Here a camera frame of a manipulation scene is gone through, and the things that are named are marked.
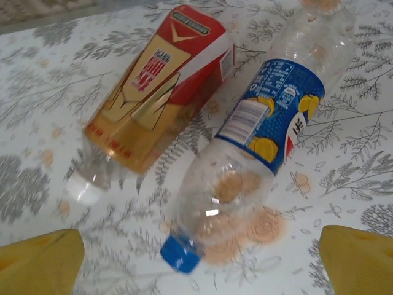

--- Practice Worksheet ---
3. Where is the floral tablecloth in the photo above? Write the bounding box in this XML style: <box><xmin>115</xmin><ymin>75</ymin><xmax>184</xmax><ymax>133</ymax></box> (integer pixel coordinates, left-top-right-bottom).
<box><xmin>0</xmin><ymin>0</ymin><xmax>393</xmax><ymax>295</ymax></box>

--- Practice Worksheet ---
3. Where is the blue label cola bottle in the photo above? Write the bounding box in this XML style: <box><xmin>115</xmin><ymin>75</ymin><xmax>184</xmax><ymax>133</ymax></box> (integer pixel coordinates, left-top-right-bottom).
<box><xmin>160</xmin><ymin>6</ymin><xmax>357</xmax><ymax>274</ymax></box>

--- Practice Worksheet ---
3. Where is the red gold label bottle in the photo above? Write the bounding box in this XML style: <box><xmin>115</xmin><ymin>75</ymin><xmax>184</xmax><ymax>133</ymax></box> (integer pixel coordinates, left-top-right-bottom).
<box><xmin>64</xmin><ymin>4</ymin><xmax>237</xmax><ymax>205</ymax></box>

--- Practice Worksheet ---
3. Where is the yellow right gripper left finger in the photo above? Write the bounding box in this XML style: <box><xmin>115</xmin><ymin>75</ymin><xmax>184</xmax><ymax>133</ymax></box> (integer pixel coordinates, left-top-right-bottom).
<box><xmin>0</xmin><ymin>228</ymin><xmax>85</xmax><ymax>295</ymax></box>

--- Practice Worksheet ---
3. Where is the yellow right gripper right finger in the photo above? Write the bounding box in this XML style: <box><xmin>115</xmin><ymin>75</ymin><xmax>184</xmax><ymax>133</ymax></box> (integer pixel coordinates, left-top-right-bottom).
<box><xmin>319</xmin><ymin>224</ymin><xmax>393</xmax><ymax>295</ymax></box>

